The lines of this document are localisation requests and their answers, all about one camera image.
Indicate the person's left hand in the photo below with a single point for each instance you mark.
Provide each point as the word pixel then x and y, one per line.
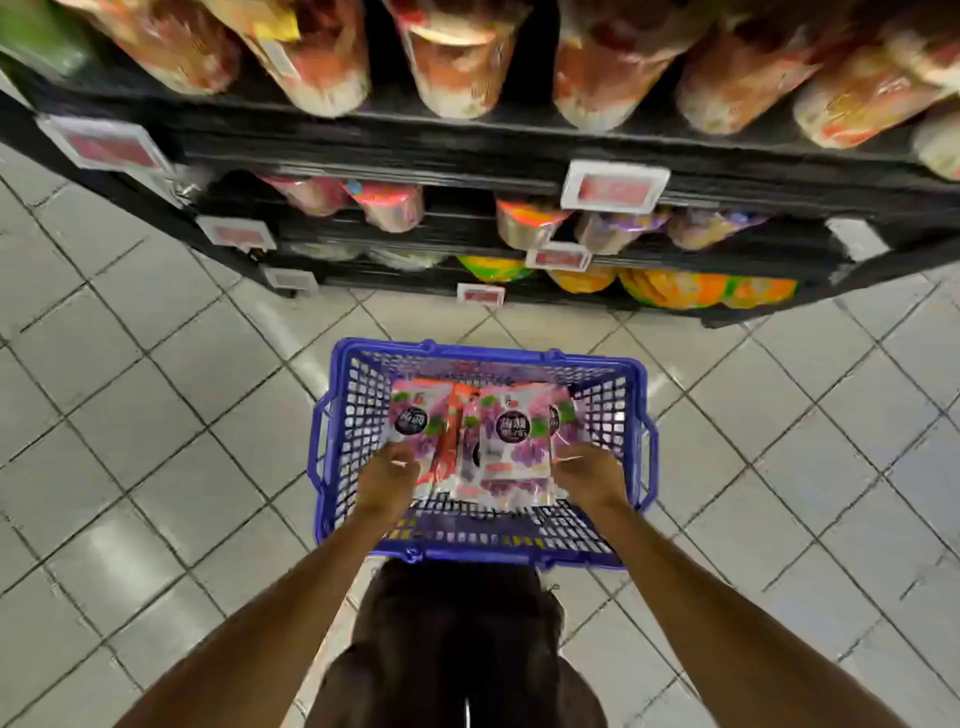
pixel 390 484

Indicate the person's right hand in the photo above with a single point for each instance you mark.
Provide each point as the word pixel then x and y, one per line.
pixel 596 480

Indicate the red strawberry jelly bag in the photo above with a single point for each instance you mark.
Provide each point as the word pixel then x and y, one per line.
pixel 448 435

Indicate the pouches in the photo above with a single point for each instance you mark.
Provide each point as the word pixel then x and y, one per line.
pixel 517 442

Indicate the blue plastic shopping basket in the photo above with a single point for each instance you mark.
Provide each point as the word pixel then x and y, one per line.
pixel 480 352

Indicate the black low shelf rack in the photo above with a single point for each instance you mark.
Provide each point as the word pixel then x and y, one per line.
pixel 450 150

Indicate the person's right forearm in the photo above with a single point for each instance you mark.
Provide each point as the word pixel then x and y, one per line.
pixel 735 630

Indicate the person's left forearm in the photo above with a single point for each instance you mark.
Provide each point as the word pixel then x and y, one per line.
pixel 262 630

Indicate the person's left leg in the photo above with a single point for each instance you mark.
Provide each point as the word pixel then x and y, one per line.
pixel 390 660

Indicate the person's leg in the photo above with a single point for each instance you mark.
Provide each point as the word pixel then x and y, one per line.
pixel 525 660
pixel 390 660

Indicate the person's right leg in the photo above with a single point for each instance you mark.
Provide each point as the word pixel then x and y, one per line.
pixel 525 660

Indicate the red price tag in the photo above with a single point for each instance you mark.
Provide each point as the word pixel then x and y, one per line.
pixel 559 257
pixel 615 186
pixel 481 295
pixel 236 232

